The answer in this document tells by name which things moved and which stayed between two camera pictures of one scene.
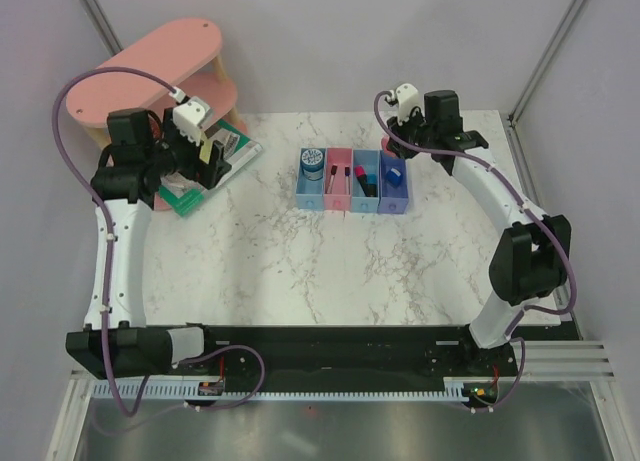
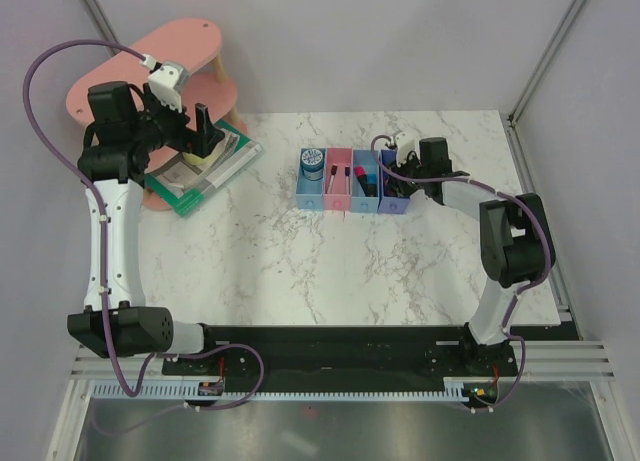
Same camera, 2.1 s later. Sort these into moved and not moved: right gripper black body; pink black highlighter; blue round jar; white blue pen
Moved: right gripper black body
Not moved: white blue pen; blue round jar; pink black highlighter
